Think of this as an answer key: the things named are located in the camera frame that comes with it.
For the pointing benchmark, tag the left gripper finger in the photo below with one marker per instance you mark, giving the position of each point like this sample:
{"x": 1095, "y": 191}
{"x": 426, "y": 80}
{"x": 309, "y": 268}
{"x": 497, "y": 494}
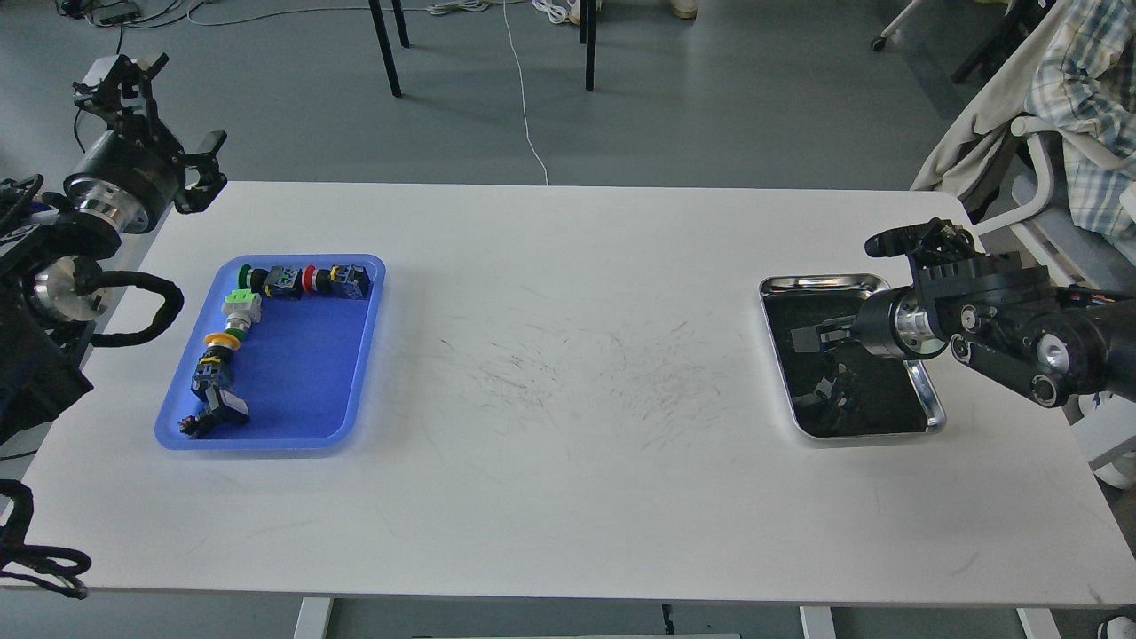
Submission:
{"x": 211, "y": 180}
{"x": 119, "y": 91}

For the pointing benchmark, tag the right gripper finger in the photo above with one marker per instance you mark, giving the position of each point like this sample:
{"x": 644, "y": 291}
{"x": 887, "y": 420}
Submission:
{"x": 825, "y": 336}
{"x": 838, "y": 389}

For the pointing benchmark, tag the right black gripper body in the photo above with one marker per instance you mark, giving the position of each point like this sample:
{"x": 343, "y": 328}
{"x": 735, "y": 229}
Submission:
{"x": 890, "y": 325}

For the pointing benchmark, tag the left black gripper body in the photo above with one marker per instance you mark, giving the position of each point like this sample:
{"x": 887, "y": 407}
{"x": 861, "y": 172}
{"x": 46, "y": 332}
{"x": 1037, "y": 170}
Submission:
{"x": 122, "y": 174}

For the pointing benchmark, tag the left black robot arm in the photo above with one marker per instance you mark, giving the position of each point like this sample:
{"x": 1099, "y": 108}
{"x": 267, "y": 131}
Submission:
{"x": 53, "y": 285}

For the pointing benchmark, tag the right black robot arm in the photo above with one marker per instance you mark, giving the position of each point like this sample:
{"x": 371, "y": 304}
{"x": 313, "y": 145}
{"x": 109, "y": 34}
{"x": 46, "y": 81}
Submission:
{"x": 1004, "y": 320}

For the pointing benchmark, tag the silver metal tray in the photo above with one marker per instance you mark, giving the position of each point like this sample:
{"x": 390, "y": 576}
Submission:
{"x": 897, "y": 398}

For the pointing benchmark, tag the beige cloth on chair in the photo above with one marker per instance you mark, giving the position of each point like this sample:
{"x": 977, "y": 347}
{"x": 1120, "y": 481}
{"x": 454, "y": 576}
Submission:
{"x": 974, "y": 154}

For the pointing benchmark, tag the blue plastic tray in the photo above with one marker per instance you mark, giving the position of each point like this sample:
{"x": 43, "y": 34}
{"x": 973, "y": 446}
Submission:
{"x": 300, "y": 371}

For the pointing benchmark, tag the plaid shirt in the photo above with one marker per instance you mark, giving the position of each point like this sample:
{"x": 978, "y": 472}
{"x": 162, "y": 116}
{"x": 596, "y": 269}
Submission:
{"x": 1084, "y": 85}

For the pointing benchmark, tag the green push button switch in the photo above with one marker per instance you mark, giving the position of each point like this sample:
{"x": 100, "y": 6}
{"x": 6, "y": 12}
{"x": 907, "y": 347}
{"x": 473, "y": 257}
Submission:
{"x": 278, "y": 281}

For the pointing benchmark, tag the light green button switch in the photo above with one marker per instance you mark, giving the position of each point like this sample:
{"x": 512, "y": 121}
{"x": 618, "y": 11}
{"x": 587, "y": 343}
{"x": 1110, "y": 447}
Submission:
{"x": 242, "y": 309}

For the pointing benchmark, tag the red push button switch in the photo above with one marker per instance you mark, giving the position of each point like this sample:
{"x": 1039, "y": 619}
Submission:
{"x": 343, "y": 281}

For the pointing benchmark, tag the yellow push button switch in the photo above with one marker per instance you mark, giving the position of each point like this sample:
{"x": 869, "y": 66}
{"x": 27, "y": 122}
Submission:
{"x": 213, "y": 366}

